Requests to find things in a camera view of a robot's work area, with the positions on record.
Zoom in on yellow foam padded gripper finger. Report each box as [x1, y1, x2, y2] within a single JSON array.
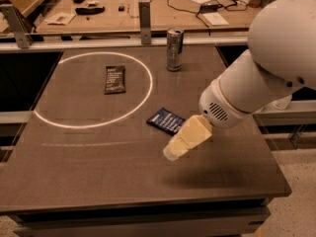
[[163, 115, 212, 161]]

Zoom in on blue rxbar blueberry wrapper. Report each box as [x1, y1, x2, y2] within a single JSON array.
[[146, 108, 186, 135]]

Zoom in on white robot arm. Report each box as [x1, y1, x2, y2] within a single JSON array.
[[163, 0, 316, 161]]

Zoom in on black rxbar wrapper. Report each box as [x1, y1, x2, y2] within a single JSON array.
[[104, 65, 125, 95]]

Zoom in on white circle tape marking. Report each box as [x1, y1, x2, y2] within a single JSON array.
[[34, 51, 153, 129]]

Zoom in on silver blue drink can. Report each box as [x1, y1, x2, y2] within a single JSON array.
[[167, 28, 184, 71]]

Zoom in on white paper card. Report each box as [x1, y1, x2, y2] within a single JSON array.
[[203, 12, 228, 26]]

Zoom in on black power adapter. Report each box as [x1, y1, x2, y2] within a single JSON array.
[[199, 3, 221, 13]]

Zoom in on small black block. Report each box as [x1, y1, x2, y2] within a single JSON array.
[[118, 5, 125, 11]]

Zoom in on black handheld device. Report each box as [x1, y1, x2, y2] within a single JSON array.
[[75, 7, 106, 16]]

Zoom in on beige envelope paper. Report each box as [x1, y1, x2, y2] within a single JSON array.
[[45, 12, 75, 26]]

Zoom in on middle metal bracket post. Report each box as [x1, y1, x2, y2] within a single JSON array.
[[138, 1, 151, 44]]

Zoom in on metal bracket post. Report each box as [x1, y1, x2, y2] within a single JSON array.
[[0, 4, 33, 49], [138, 1, 151, 44]]

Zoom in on left metal bracket post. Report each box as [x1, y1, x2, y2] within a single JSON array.
[[0, 4, 33, 49]]

